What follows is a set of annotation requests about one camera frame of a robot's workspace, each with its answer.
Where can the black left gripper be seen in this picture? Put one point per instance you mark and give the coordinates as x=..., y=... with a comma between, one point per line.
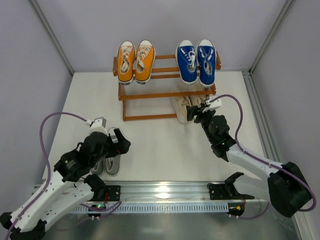
x=116, y=144

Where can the cream platform sneaker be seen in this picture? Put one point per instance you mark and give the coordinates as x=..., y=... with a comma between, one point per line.
x=180, y=104
x=197, y=100

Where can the orange sneaker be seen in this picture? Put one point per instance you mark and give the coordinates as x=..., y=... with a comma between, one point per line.
x=145, y=58
x=125, y=62

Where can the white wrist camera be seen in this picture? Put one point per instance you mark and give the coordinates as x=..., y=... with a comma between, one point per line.
x=97, y=125
x=212, y=105

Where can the left aluminium corner post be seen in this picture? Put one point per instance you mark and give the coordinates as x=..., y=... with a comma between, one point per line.
x=51, y=35

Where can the grey sneaker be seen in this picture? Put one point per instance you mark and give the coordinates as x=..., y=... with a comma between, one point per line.
x=112, y=164
x=98, y=168

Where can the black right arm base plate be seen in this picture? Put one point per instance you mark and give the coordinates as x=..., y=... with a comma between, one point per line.
x=223, y=191

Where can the aluminium corner frame post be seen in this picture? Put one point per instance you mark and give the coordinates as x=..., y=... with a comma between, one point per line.
x=262, y=122

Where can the right controller board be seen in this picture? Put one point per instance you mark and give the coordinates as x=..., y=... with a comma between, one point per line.
x=235, y=210

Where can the blue sneaker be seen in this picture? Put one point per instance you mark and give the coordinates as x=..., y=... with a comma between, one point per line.
x=207, y=59
x=185, y=56

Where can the aluminium front rail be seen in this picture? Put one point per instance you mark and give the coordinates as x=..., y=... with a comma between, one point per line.
x=140, y=191

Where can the wooden shoe shelf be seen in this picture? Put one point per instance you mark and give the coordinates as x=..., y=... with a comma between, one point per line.
x=164, y=82

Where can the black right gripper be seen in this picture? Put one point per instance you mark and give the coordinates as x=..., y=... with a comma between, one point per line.
x=198, y=115

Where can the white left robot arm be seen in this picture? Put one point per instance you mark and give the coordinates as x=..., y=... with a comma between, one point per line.
x=38, y=214

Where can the left controller board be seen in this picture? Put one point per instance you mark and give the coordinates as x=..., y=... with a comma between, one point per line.
x=97, y=210

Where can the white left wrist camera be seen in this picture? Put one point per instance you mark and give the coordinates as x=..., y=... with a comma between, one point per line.
x=97, y=125

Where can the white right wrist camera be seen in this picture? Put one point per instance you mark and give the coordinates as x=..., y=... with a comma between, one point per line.
x=212, y=105

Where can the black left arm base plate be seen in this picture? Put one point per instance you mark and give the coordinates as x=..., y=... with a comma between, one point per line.
x=108, y=193

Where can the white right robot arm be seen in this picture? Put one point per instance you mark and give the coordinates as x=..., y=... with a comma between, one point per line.
x=282, y=185

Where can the controller board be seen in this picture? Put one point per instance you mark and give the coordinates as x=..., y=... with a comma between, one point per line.
x=97, y=210
x=235, y=210

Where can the slotted cable duct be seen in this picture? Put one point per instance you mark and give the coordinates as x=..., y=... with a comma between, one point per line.
x=172, y=208

